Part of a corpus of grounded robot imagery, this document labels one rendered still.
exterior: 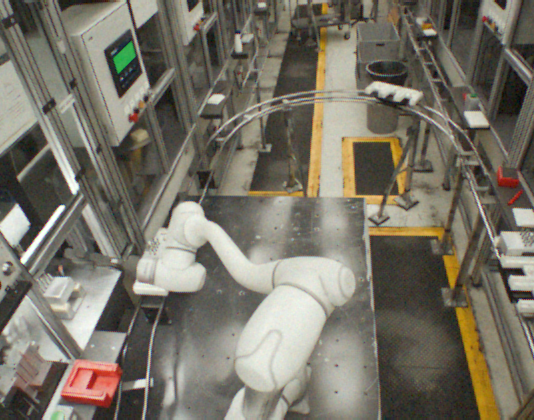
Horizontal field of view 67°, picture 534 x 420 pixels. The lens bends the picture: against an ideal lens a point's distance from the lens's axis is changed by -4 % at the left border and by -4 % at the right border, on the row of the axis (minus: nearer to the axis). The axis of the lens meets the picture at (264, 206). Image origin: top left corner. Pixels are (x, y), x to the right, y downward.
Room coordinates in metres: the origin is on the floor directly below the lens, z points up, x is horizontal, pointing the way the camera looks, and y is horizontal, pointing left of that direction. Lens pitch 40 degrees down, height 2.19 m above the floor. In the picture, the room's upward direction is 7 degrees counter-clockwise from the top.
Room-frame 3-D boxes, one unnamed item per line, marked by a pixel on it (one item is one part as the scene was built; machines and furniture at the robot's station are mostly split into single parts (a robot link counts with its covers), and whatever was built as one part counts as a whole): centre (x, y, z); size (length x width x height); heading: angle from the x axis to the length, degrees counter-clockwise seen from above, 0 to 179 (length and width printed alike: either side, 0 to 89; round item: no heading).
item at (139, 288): (1.29, 0.47, 0.84); 0.36 x 0.14 x 0.10; 168
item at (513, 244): (1.09, -1.02, 0.92); 0.13 x 0.10 x 0.09; 78
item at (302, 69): (5.49, -0.76, 0.01); 5.85 x 0.59 x 0.01; 168
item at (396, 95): (2.60, -0.98, 0.84); 0.37 x 0.14 x 0.10; 46
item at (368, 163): (2.92, -0.99, 0.01); 1.00 x 0.55 x 0.01; 168
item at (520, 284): (0.97, -0.99, 0.84); 0.37 x 0.14 x 0.10; 168
